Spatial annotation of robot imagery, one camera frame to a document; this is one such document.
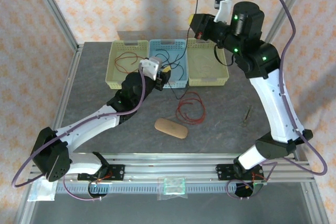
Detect thin red cable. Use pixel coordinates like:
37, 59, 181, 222
123, 52, 145, 66
175, 91, 207, 125
114, 52, 148, 74

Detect green plastic basket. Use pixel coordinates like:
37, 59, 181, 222
185, 37, 230, 87
104, 40, 149, 90

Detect blue plastic basket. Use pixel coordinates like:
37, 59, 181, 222
146, 39, 189, 89

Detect brown oblong cork block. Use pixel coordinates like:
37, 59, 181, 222
154, 118, 189, 140

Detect aluminium mounting rails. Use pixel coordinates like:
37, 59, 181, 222
28, 152, 315, 183

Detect clear green plastic bag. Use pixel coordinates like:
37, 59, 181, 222
156, 176, 188, 200

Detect white blue plastic packet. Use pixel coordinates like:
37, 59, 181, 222
27, 179, 57, 202

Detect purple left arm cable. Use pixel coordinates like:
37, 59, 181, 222
12, 69, 145, 201

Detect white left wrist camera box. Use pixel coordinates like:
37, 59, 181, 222
138, 56, 161, 80

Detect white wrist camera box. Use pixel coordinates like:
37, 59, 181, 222
138, 56, 161, 80
214, 0, 234, 23

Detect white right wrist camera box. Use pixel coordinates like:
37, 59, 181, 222
214, 0, 234, 23

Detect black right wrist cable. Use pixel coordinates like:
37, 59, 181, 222
214, 44, 236, 67

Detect aluminium table side rail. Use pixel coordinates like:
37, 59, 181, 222
46, 44, 85, 161

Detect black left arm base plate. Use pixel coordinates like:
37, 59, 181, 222
77, 164, 125, 182

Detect red left base wire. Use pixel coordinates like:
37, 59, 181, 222
97, 170, 114, 183

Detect grey slotted cable duct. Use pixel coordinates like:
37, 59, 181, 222
56, 183, 259, 195

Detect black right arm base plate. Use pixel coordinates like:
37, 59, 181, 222
215, 163, 264, 182

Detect aluminium frame leg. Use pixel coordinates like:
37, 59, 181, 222
300, 182, 329, 224
14, 182, 36, 224

